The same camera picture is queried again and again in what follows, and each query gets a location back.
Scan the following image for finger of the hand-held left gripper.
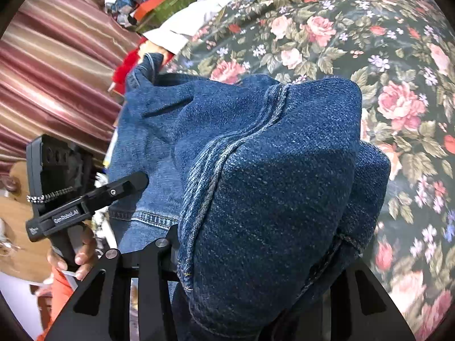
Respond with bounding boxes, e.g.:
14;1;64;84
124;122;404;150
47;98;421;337
83;172;149;216

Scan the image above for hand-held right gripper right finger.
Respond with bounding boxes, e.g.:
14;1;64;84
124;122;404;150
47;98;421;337
329;257;415;341

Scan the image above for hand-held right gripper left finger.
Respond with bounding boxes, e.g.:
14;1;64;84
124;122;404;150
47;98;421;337
44;225;180;341

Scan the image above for blue denim jeans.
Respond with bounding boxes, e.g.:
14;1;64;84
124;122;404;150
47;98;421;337
107;53;392;341

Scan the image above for person's left forearm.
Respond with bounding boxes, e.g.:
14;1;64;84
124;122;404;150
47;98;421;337
36;268;77;341

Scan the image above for person's left hand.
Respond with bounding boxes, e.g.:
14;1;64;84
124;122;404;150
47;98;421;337
47;225;97;281

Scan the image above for wooden furniture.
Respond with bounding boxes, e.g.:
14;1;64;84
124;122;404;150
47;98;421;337
0;161;54;283

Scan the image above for striped maroon curtain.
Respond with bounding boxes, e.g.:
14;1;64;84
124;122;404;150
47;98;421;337
0;0;143;174

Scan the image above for red cloth item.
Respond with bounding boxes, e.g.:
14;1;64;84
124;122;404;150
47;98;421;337
112;37;152;93

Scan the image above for orange box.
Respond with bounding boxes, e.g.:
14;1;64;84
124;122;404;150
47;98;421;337
133;0;169;20

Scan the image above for white cloth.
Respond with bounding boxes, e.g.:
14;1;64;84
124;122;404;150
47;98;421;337
142;0;242;55

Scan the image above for dark floral bedspread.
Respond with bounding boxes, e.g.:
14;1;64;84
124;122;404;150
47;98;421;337
164;0;455;341

